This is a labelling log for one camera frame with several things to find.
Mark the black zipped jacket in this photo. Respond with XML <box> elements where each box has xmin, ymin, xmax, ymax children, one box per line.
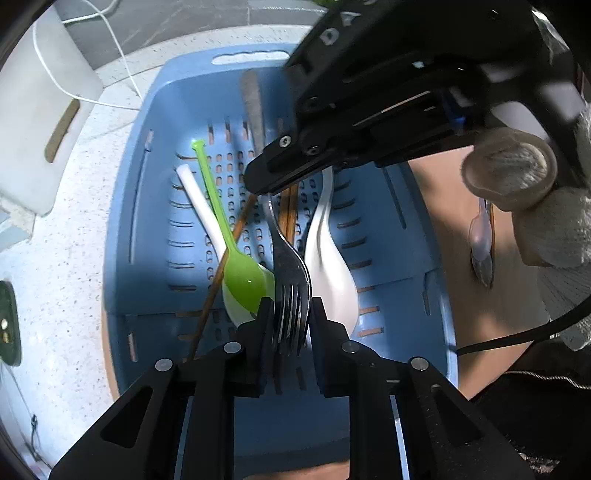
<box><xmin>462</xmin><ymin>332</ymin><xmax>591</xmax><ymax>480</ymax></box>

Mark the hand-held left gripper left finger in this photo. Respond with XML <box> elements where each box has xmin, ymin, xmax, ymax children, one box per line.
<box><xmin>48</xmin><ymin>298</ymin><xmax>278</xmax><ymax>480</ymax></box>

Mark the beige mat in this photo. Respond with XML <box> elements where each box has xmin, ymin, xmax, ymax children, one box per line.
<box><xmin>102</xmin><ymin>152</ymin><xmax>555</xmax><ymax>480</ymax></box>

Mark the green plastic spoon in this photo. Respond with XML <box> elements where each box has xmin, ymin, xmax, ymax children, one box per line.
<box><xmin>191</xmin><ymin>140</ymin><xmax>276</xmax><ymax>313</ymax></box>

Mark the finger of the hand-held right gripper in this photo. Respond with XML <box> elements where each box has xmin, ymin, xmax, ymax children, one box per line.
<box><xmin>244</xmin><ymin>124</ymin><xmax>481</xmax><ymax>195</ymax></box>

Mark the person's right hand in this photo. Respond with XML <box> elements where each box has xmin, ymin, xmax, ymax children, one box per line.
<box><xmin>462</xmin><ymin>106</ymin><xmax>591</xmax><ymax>352</ymax></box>

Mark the white cutting board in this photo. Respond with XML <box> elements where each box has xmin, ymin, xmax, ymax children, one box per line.
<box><xmin>0</xmin><ymin>0</ymin><xmax>105</xmax><ymax>217</ymax></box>

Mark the steel fork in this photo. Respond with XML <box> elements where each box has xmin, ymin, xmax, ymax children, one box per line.
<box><xmin>240</xmin><ymin>69</ymin><xmax>312</xmax><ymax>354</ymax></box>

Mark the red wooden chopstick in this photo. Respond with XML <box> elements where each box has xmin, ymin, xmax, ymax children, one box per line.
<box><xmin>187</xmin><ymin>194</ymin><xmax>258</xmax><ymax>361</ymax></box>

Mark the dark green holder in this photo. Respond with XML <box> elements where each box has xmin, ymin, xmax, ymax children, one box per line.
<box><xmin>0</xmin><ymin>281</ymin><xmax>22</xmax><ymax>367</ymax></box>

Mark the white cable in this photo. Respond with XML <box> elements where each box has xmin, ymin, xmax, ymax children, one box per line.
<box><xmin>32</xmin><ymin>0</ymin><xmax>144</xmax><ymax>112</ymax></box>

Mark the steel spoon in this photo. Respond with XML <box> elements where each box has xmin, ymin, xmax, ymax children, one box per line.
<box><xmin>472</xmin><ymin>251</ymin><xmax>496</xmax><ymax>289</ymax></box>

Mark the clear plastic spoon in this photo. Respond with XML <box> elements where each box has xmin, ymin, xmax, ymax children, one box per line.
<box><xmin>468</xmin><ymin>198</ymin><xmax>491</xmax><ymax>261</ymax></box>

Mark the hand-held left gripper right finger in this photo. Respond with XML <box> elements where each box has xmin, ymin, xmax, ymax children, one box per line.
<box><xmin>309</xmin><ymin>298</ymin><xmax>534</xmax><ymax>480</ymax></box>

